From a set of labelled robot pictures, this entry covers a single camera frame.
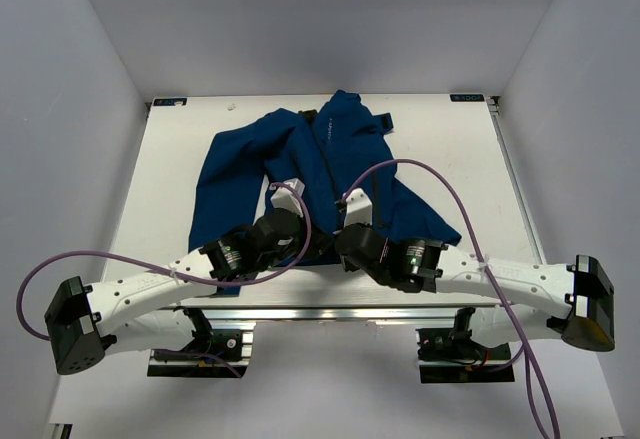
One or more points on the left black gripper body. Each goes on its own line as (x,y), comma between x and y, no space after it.
(276,258)

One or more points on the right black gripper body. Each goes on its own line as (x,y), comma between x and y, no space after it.
(379,273)

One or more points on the blue and black jacket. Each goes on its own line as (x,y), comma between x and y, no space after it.
(327,150)

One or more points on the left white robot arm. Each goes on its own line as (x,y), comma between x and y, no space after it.
(86,322)

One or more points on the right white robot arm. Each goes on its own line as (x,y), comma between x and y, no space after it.
(573,302)

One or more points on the white front panel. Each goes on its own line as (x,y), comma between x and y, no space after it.
(307,380)

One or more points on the left blue corner label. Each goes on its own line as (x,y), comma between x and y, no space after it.
(169,102)

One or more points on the blue corner label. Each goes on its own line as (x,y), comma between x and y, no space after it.
(466,97)
(169,102)

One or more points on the right blue corner label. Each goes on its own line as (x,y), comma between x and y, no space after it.
(466,97)

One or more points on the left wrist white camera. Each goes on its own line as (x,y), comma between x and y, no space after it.
(287,197)

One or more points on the wrist white camera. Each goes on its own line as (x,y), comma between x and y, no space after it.
(357,208)
(287,197)

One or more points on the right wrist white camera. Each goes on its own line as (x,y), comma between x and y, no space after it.
(357,208)

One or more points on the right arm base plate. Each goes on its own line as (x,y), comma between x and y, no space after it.
(444,360)

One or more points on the aluminium front rail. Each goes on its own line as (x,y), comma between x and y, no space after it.
(217,312)

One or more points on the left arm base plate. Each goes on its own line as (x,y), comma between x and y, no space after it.
(213,350)

